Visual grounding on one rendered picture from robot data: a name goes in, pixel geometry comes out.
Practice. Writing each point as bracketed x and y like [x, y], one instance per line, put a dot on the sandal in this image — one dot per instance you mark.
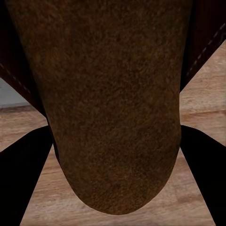
[107, 75]

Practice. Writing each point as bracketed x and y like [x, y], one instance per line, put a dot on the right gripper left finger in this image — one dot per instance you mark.
[20, 168]

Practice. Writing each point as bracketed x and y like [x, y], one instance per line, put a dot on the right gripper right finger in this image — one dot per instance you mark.
[206, 158]

